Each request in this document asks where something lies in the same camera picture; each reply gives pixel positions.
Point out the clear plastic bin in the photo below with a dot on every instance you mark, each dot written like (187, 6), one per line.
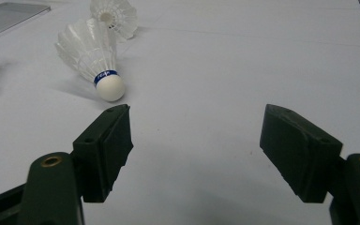
(9, 17)

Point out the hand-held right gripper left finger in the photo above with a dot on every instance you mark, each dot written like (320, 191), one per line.
(106, 156)

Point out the white paper sheet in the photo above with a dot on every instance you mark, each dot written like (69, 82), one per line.
(215, 78)

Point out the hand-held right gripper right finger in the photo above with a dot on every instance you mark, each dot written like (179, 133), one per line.
(300, 156)

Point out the white feather shuttlecock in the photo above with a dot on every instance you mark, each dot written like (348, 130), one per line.
(90, 50)
(118, 15)

